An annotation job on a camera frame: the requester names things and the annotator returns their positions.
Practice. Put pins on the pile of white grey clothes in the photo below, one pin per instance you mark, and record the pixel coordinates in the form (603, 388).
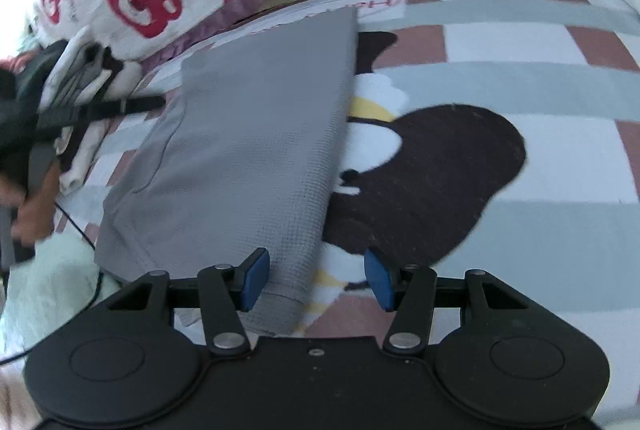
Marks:
(85, 69)

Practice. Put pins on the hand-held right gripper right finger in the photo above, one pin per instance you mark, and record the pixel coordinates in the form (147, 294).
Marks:
(378, 282)

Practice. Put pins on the mint green cloth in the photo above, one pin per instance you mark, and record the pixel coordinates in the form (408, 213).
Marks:
(45, 290)

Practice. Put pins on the person's left hand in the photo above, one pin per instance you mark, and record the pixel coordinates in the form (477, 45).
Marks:
(37, 215)

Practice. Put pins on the checked blanket with bear print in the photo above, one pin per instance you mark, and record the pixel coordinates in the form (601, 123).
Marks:
(550, 235)

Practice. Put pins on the pink cloth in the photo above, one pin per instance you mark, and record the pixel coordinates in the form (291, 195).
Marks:
(12, 395)

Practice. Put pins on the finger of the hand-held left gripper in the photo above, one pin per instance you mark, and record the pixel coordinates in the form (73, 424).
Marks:
(125, 104)

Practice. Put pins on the grey knit shirt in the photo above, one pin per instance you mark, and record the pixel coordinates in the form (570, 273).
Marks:
(250, 134)

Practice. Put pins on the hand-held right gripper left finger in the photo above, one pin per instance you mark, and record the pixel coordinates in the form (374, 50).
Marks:
(254, 281)

